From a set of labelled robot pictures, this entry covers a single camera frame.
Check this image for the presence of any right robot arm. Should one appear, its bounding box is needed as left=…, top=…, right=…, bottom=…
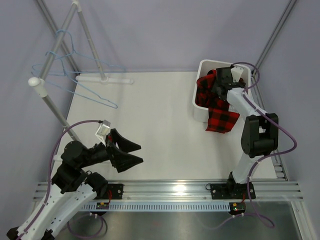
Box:
left=210, top=65, right=279, bottom=200

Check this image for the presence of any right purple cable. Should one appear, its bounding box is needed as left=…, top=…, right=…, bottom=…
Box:
left=231, top=61, right=298, bottom=201

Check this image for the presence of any white clothes rack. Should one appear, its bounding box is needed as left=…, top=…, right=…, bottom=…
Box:
left=28, top=0, right=134, bottom=141

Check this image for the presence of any purple cable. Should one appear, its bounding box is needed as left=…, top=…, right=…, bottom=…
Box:
left=231, top=61, right=298, bottom=201
left=17, top=119, right=103, bottom=240

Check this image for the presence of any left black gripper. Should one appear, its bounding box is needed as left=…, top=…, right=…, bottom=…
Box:
left=78, top=129, right=144, bottom=173

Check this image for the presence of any white plastic bin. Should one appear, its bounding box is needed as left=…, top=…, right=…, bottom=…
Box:
left=192, top=59, right=239, bottom=123

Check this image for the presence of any aluminium mounting rail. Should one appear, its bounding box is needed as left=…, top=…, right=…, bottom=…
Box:
left=32, top=178, right=301, bottom=201

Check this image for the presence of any blue hanger with red shirt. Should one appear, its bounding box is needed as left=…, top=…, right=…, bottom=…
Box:
left=54, top=29, right=126, bottom=73

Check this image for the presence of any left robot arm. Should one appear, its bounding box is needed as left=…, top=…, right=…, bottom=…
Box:
left=6, top=128, right=143, bottom=240

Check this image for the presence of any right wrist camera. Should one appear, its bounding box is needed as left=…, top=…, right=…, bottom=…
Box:
left=230, top=65, right=244, bottom=83

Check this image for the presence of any light blue wire hanger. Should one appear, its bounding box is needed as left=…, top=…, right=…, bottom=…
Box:
left=31, top=51, right=118, bottom=110

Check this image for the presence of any white slotted cable duct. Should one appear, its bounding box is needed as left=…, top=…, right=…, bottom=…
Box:
left=80, top=202, right=231, bottom=212

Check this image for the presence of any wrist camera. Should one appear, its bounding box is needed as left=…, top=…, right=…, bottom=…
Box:
left=230, top=65, right=244, bottom=83
left=95, top=120, right=111, bottom=145

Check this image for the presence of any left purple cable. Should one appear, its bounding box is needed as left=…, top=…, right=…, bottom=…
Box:
left=17, top=119, right=103, bottom=240

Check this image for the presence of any red black plaid shirt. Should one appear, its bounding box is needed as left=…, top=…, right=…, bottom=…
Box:
left=195, top=67, right=246, bottom=134

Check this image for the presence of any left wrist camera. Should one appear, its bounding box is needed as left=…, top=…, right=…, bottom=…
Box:
left=95, top=120, right=111, bottom=145

